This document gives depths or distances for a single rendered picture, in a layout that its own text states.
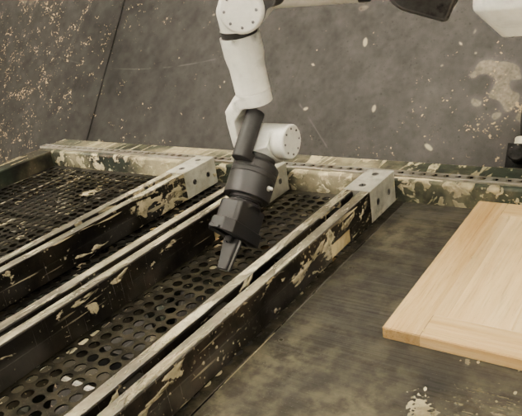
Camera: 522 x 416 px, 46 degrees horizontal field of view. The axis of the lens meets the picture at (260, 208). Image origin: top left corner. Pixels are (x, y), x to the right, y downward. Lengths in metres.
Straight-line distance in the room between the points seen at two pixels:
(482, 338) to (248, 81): 0.57
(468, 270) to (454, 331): 0.18
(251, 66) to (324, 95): 1.52
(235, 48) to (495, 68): 1.45
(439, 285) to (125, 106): 2.51
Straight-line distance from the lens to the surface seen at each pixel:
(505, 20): 0.98
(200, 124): 2.94
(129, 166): 1.88
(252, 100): 1.12
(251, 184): 1.11
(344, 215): 1.17
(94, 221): 1.36
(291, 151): 1.14
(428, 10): 1.01
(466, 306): 0.98
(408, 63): 2.50
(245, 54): 1.09
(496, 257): 1.12
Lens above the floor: 2.17
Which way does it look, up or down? 55 degrees down
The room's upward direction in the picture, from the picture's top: 73 degrees counter-clockwise
